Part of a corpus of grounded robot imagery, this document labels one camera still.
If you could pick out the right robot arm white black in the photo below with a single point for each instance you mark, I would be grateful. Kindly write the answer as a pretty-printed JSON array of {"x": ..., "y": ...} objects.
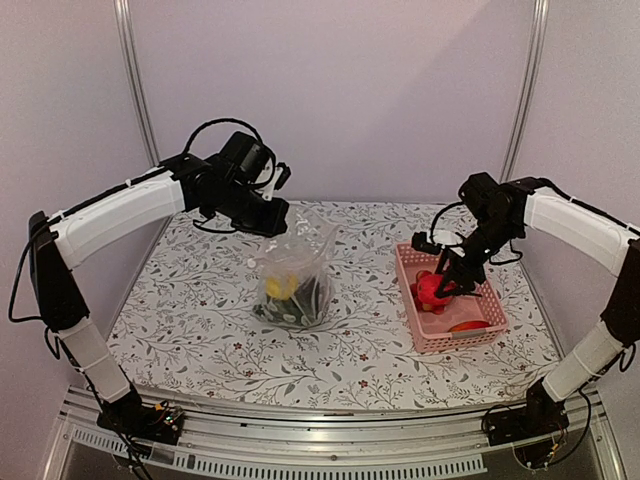
[{"x": 506, "y": 211}]

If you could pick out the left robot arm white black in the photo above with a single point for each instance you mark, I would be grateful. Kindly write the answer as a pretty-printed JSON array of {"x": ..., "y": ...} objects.
[{"x": 238, "y": 183}]

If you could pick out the left aluminium frame post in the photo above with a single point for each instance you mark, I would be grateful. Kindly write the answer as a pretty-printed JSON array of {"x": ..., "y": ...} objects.
[{"x": 125, "y": 27}]

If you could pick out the red strawberry toy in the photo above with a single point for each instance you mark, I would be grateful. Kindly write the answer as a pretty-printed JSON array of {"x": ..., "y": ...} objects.
[{"x": 432, "y": 292}]

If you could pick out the clear zip top bag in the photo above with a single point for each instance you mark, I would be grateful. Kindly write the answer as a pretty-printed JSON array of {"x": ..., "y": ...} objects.
[{"x": 304, "y": 250}]

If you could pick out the floral patterned tablecloth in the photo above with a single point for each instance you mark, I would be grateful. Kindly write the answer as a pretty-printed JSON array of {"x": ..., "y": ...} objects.
[{"x": 188, "y": 326}]

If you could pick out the front aluminium rail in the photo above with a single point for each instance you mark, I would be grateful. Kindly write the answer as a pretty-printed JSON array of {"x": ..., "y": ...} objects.
[{"x": 224, "y": 439}]

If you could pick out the yellow lemon toy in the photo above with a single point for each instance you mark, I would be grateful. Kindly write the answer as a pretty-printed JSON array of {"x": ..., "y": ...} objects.
[{"x": 281, "y": 288}]

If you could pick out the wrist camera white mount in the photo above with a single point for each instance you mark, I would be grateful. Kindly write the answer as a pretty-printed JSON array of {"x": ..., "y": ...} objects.
[
  {"x": 274, "y": 178},
  {"x": 433, "y": 244}
]

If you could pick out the pink perforated plastic basket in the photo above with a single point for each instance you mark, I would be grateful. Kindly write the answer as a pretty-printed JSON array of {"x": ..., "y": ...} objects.
[{"x": 457, "y": 321}]

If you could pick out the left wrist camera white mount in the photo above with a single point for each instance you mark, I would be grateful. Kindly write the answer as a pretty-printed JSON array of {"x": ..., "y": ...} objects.
[{"x": 274, "y": 178}]

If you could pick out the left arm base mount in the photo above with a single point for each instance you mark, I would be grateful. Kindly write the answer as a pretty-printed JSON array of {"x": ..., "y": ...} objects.
[{"x": 129, "y": 416}]

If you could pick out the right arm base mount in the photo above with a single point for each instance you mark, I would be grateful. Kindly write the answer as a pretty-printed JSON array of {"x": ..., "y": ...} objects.
[{"x": 541, "y": 415}]

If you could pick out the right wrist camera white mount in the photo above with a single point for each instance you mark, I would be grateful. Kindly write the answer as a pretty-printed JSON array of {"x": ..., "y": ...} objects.
[{"x": 433, "y": 244}]

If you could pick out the aluminium frame post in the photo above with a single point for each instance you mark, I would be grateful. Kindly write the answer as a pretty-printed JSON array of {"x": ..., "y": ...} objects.
[
  {"x": 125, "y": 27},
  {"x": 528, "y": 85}
]

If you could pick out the right aluminium frame post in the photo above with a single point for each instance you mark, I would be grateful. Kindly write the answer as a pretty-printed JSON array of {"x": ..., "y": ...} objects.
[{"x": 528, "y": 85}]

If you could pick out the orange red mango toy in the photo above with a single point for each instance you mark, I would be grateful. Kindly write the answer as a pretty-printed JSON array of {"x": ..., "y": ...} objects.
[{"x": 469, "y": 326}]

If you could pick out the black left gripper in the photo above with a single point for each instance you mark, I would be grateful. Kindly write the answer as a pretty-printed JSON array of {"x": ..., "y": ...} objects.
[{"x": 274, "y": 223}]

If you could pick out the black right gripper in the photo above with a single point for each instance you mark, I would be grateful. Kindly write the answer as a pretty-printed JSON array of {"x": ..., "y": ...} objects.
[{"x": 460, "y": 269}]

